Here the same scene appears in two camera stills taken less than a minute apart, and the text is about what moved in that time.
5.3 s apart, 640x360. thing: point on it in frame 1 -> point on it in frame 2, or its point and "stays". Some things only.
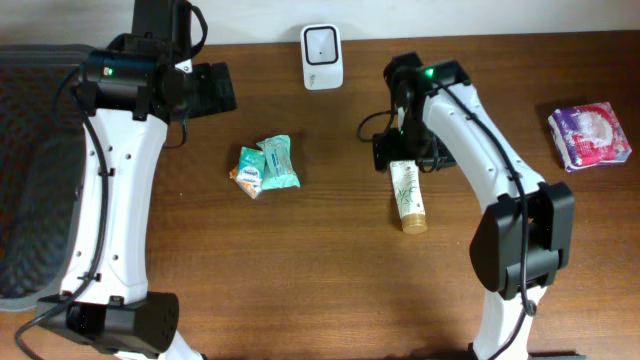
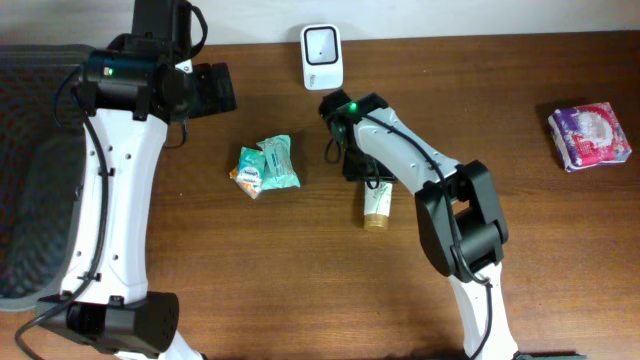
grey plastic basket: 41,173 stays
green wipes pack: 278,171 stays
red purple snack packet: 589,134 stays
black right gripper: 388,150 -> 352,172
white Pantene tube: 408,190 -> 377,206
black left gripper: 216,91 stays
